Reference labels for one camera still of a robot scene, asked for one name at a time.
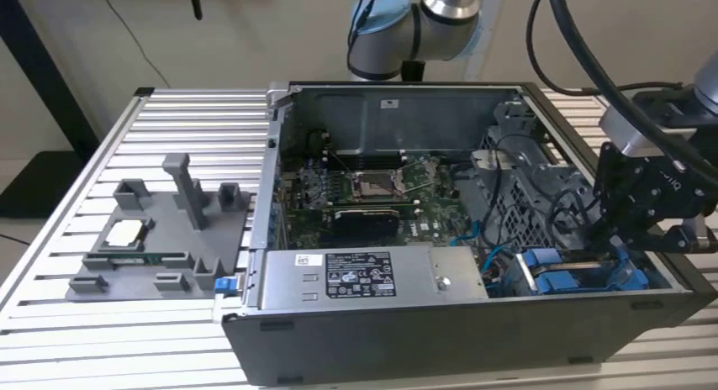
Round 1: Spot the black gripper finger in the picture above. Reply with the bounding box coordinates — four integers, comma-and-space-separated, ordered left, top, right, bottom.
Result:
626, 215, 718, 255
587, 141, 653, 247

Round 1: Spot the looped black disk wire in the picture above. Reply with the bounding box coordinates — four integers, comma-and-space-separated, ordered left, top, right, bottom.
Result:
546, 187, 598, 242

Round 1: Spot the hard disk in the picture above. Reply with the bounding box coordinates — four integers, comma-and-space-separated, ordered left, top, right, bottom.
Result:
514, 243, 647, 278

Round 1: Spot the metal disk bay cage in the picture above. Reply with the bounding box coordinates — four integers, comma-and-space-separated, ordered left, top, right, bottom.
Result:
469, 99, 674, 291

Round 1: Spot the blue disk carrier in bay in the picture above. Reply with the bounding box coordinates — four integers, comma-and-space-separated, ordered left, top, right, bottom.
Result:
535, 271, 647, 293

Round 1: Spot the black RAM slot bank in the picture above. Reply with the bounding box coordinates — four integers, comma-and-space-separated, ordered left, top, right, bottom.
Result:
323, 198, 423, 209
323, 149, 410, 171

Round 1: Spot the green motherboard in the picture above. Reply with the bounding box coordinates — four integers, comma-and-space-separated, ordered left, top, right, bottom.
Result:
278, 152, 478, 250

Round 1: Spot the metal socket cover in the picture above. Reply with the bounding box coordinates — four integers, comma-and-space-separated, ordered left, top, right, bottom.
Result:
396, 160, 441, 186

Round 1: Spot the CPU socket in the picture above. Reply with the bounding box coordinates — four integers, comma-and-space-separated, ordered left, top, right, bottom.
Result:
350, 170, 403, 198

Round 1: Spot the black graphics card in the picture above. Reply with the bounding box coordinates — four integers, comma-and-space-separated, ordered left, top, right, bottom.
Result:
328, 207, 403, 245

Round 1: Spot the silver power supply unit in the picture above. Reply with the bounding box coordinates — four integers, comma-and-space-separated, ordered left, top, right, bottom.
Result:
259, 245, 487, 312

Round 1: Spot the thin metal locking lever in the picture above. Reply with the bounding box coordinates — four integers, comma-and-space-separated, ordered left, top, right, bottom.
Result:
328, 151, 362, 177

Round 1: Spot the dark grey PC case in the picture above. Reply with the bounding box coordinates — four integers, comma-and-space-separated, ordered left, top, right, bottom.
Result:
215, 81, 718, 387

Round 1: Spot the grey parts rack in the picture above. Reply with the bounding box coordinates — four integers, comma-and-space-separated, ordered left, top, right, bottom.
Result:
66, 152, 258, 303

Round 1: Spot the green RAM stick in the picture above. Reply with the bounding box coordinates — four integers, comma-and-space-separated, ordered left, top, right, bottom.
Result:
108, 252, 190, 267

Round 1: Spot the silver CPU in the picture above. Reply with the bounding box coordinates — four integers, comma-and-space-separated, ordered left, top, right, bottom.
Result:
104, 220, 150, 248

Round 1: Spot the black flat base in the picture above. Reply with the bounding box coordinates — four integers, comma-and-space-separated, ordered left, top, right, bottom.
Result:
0, 150, 87, 219

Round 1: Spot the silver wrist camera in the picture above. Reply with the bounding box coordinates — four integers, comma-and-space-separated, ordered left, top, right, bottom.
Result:
598, 108, 661, 158

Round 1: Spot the long black wire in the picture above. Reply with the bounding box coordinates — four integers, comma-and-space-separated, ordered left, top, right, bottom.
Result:
482, 133, 562, 249

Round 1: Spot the blue disk wire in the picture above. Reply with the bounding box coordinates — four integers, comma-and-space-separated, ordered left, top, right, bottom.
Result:
454, 232, 521, 284

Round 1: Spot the thin black camera cable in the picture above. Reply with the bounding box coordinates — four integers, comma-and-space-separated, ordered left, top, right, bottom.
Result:
525, 0, 686, 97

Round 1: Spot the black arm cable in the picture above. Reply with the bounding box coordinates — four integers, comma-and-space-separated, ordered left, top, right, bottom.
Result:
347, 0, 384, 45

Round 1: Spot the thin wall cable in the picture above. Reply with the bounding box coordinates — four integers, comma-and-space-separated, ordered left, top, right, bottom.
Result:
95, 0, 172, 89

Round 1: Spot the dark upright post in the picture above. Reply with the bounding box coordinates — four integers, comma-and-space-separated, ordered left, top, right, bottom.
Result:
0, 0, 102, 161

